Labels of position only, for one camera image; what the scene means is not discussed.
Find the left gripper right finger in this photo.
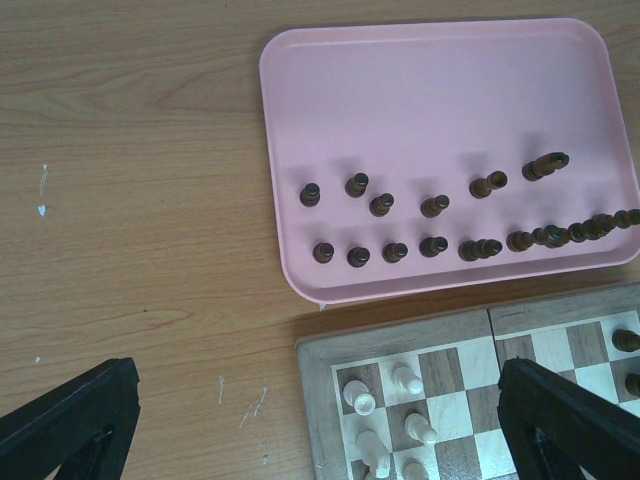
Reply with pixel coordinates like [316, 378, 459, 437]
[497, 358, 639, 479]

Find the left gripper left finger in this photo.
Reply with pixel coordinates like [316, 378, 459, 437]
[1, 357, 140, 479]

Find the dark knight chess piece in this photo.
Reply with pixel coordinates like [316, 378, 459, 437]
[624, 373, 640, 397]

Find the dark rook chess piece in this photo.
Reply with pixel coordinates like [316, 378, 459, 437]
[612, 329, 640, 353]

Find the dark queen chess piece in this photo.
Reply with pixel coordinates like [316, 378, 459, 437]
[506, 224, 569, 252]

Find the dark bishop chess piece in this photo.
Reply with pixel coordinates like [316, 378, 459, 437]
[568, 209, 639, 243]

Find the dark king chess piece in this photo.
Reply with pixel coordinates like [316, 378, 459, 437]
[522, 152, 570, 181]

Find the wooden chess board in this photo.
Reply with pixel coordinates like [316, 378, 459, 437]
[296, 284, 639, 479]

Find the white pawn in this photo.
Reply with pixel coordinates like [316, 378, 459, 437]
[392, 366, 424, 395]
[404, 412, 438, 445]

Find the white pawn top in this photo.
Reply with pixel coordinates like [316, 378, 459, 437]
[392, 366, 424, 395]

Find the white knight upper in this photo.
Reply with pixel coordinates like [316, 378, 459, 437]
[355, 430, 391, 479]

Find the dark bishop on tray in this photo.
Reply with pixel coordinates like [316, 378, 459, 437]
[458, 239, 503, 262]

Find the white rook top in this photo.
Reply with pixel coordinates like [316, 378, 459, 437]
[342, 380, 376, 416]

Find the dark pawn eight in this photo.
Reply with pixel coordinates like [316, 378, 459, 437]
[419, 236, 448, 258]

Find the dark pawn seven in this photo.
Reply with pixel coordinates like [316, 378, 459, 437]
[382, 242, 408, 263]

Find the dark knight on tray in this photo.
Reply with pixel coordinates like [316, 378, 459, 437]
[469, 171, 508, 199]

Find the dark pawn four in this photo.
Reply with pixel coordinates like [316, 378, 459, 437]
[420, 194, 450, 218]

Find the dark pawn six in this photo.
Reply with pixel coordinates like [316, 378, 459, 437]
[347, 247, 370, 268]

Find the dark pawn three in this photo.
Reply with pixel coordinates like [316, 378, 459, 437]
[369, 193, 394, 217]

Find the dark pawn five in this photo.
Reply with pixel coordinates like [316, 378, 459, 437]
[313, 242, 335, 264]

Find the pink plastic tray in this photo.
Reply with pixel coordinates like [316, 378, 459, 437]
[259, 18, 639, 304]

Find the dark pawn two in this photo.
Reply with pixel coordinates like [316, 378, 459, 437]
[345, 172, 369, 198]

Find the dark pawn one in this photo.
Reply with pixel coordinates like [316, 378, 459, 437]
[299, 182, 321, 207]

